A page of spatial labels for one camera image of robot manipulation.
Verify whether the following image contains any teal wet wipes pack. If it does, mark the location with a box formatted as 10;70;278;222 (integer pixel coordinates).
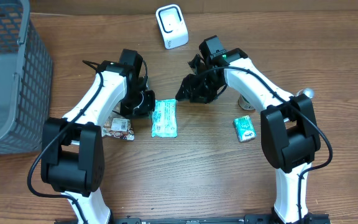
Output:
152;99;177;138

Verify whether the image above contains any brown snack bag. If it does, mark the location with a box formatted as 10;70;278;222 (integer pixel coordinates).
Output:
102;113;135;141

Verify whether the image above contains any green lid jar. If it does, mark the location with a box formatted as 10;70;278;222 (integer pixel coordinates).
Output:
237;95;255;111

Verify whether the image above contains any small teal tissue pack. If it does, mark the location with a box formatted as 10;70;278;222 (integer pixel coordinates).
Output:
233;115;257;142

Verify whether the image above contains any yellow dish soap bottle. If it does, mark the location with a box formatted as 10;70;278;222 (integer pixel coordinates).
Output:
296;88;314;98

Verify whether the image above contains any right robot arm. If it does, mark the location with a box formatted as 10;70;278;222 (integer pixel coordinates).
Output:
175;35;327;223

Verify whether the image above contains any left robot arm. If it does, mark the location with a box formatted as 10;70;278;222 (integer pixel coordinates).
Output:
36;49;155;223

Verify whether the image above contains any white barcode scanner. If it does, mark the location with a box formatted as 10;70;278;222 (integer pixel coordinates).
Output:
155;4;189;50

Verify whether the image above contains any grey plastic mesh basket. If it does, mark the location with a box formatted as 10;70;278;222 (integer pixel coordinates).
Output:
0;0;53;154

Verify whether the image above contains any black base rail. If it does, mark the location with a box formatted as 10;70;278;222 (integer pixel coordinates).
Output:
54;213;331;224

